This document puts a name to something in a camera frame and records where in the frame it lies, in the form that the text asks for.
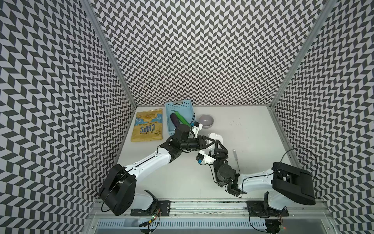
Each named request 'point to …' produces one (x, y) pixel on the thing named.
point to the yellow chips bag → (148, 126)
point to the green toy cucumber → (181, 118)
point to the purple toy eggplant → (174, 118)
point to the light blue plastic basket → (184, 108)
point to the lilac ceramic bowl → (207, 121)
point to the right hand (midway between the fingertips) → (217, 144)
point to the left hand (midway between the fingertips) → (212, 144)
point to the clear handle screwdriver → (236, 158)
